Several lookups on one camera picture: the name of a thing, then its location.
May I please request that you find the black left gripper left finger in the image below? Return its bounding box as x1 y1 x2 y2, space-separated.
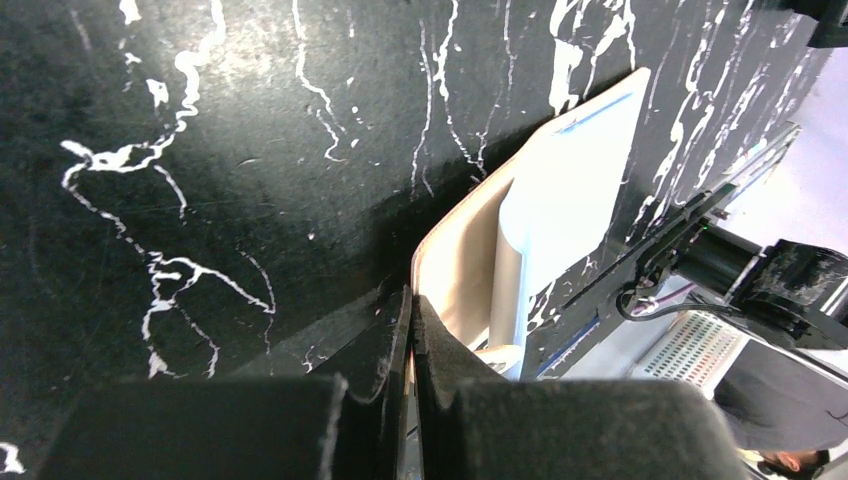
39 287 412 479

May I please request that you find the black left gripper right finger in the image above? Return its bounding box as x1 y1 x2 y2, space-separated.
411 296 746 479

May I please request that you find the beige card holder wallet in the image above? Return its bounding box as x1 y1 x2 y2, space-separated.
411 67 651 380

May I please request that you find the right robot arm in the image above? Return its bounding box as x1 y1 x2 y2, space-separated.
557 121 847 351

